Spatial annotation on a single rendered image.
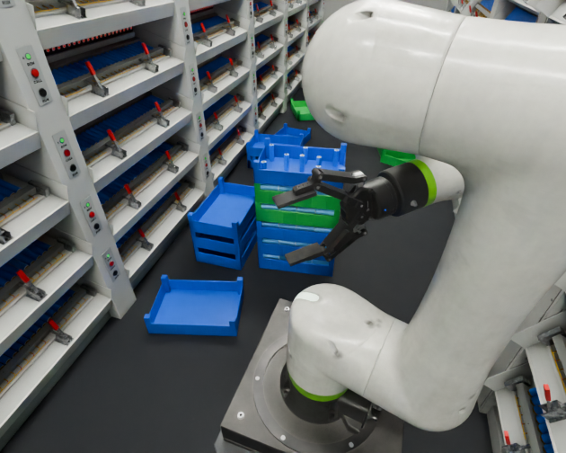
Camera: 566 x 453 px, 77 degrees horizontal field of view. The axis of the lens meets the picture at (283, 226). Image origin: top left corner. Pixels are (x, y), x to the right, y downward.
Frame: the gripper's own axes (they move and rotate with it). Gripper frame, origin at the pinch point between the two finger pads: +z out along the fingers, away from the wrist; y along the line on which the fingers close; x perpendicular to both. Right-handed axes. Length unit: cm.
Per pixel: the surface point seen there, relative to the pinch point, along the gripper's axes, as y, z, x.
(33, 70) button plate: 26, 37, -50
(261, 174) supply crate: -19, -9, -55
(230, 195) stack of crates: -45, 1, -89
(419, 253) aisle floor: -73, -66, -42
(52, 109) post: 17, 38, -52
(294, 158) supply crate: -25, -25, -68
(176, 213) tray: -45, 25, -90
